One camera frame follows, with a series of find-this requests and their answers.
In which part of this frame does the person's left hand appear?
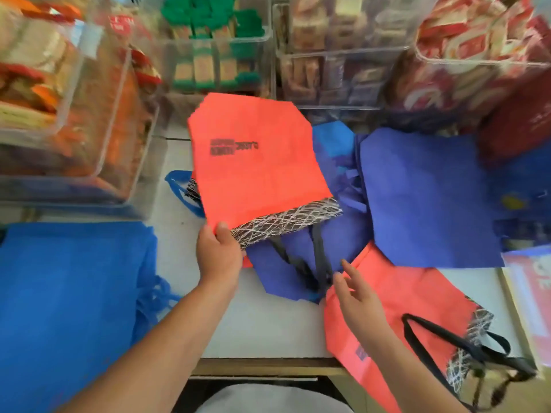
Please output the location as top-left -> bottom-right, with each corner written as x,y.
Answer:
196,222 -> 244,289

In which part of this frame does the person's right hand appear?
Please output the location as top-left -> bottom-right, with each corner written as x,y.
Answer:
333,259 -> 391,341

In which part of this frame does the orange tote bag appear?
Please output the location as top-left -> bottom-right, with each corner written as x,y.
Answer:
185,92 -> 344,297
323,241 -> 539,413

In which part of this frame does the person's right forearm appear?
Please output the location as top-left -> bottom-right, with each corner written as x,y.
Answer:
364,327 -> 471,413

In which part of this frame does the person's left forearm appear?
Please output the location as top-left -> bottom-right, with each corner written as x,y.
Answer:
55,277 -> 242,413

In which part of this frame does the purple-blue fabric bag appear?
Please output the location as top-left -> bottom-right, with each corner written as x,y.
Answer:
356,126 -> 505,270
245,120 -> 376,304

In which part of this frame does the bright blue fabric bag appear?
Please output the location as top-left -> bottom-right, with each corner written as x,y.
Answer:
165,170 -> 206,219
0,221 -> 182,413

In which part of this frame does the clear plastic bin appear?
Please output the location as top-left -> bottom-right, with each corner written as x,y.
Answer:
0,0 -> 169,221
385,0 -> 551,136
148,0 -> 277,99
274,0 -> 412,111

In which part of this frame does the person's white shirt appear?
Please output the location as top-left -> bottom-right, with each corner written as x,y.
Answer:
206,383 -> 354,413

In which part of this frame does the pile of green snack packets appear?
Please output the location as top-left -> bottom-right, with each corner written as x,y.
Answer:
160,0 -> 267,93

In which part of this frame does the pink and red box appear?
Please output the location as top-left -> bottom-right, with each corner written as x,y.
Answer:
500,244 -> 551,371

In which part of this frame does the dark blue bag, yellow mark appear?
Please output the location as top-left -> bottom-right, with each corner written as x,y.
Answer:
486,139 -> 551,251

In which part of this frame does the pile of brown snack packets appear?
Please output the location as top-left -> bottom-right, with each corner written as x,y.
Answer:
279,0 -> 407,106

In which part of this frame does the pile of orange snack packets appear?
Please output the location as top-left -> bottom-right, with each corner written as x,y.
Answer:
0,0 -> 162,198

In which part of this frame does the dark red fabric bag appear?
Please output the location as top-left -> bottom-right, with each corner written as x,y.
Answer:
477,69 -> 551,169

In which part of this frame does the pile of red snack packets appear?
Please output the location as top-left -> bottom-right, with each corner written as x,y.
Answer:
389,0 -> 551,129

